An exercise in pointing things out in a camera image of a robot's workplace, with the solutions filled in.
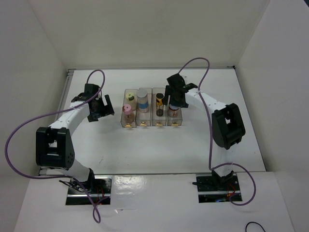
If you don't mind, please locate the black gold cap spice bottle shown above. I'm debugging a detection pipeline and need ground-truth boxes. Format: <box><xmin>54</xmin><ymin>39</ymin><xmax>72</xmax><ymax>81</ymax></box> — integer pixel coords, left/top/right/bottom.
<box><xmin>156</xmin><ymin>93</ymin><xmax>164</xmax><ymax>116</ymax></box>

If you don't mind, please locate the white cap red logo jar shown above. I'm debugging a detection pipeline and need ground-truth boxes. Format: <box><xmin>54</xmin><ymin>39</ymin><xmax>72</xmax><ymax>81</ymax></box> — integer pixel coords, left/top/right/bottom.
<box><xmin>168</xmin><ymin>104</ymin><xmax>180</xmax><ymax>117</ymax></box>

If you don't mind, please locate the yellow cap spice bottle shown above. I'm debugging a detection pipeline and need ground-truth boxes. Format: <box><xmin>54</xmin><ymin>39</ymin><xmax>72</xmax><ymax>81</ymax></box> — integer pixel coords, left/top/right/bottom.
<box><xmin>126</xmin><ymin>92</ymin><xmax>137</xmax><ymax>111</ymax></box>

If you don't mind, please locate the blue label grey cap jar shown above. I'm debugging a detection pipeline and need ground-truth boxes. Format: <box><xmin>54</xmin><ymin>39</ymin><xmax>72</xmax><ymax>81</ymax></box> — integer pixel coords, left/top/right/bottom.
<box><xmin>137</xmin><ymin>88</ymin><xmax>149</xmax><ymax>113</ymax></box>

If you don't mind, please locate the pink cap spice bottle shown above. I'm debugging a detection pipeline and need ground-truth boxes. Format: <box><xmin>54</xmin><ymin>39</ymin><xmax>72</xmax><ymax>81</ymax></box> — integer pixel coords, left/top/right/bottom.
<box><xmin>123</xmin><ymin>104</ymin><xmax>135</xmax><ymax>123</ymax></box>

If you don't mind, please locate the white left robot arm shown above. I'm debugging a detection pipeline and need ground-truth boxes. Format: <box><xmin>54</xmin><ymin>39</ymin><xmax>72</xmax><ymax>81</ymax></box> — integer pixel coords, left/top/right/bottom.
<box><xmin>36</xmin><ymin>84</ymin><xmax>114</xmax><ymax>193</ymax></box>

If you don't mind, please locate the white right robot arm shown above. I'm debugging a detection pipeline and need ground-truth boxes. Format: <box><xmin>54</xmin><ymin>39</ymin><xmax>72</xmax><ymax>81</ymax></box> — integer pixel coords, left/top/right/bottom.
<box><xmin>163</xmin><ymin>73</ymin><xmax>246</xmax><ymax>190</ymax></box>

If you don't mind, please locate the clear bin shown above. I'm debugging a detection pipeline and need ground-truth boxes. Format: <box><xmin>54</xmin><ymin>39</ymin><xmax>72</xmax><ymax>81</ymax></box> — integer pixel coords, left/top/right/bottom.
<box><xmin>120</xmin><ymin>89</ymin><xmax>137</xmax><ymax>129</ymax></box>
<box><xmin>136</xmin><ymin>87</ymin><xmax>152</xmax><ymax>127</ymax></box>
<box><xmin>152</xmin><ymin>87</ymin><xmax>167</xmax><ymax>127</ymax></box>
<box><xmin>165</xmin><ymin>96</ymin><xmax>183</xmax><ymax>127</ymax></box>

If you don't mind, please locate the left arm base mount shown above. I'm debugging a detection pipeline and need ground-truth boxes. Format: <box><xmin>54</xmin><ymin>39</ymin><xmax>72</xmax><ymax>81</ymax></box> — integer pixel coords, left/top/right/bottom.
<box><xmin>59</xmin><ymin>175</ymin><xmax>112</xmax><ymax>205</ymax></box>

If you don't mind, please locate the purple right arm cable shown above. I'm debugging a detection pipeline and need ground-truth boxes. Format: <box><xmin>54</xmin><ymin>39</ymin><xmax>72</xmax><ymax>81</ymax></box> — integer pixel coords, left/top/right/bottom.
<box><xmin>178</xmin><ymin>57</ymin><xmax>256</xmax><ymax>206</ymax></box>

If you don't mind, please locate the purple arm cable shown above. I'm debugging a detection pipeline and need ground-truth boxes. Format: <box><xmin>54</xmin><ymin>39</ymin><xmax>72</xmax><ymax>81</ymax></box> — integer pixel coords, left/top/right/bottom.
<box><xmin>178</xmin><ymin>57</ymin><xmax>256</xmax><ymax>206</ymax></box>
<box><xmin>4</xmin><ymin>70</ymin><xmax>112</xmax><ymax>223</ymax></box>

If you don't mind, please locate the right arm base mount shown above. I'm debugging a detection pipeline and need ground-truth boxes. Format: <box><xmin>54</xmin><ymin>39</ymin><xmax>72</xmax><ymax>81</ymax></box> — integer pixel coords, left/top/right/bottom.
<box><xmin>192</xmin><ymin>174</ymin><xmax>242</xmax><ymax>203</ymax></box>

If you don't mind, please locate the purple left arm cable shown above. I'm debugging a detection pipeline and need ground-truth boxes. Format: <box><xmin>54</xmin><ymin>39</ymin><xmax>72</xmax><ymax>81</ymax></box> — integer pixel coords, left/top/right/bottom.
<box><xmin>4</xmin><ymin>70</ymin><xmax>112</xmax><ymax>223</ymax></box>

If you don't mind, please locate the black cable on floor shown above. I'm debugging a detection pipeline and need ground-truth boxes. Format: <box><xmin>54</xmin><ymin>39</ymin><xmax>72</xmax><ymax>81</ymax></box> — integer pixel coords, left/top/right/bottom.
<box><xmin>245</xmin><ymin>221</ymin><xmax>266</xmax><ymax>232</ymax></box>

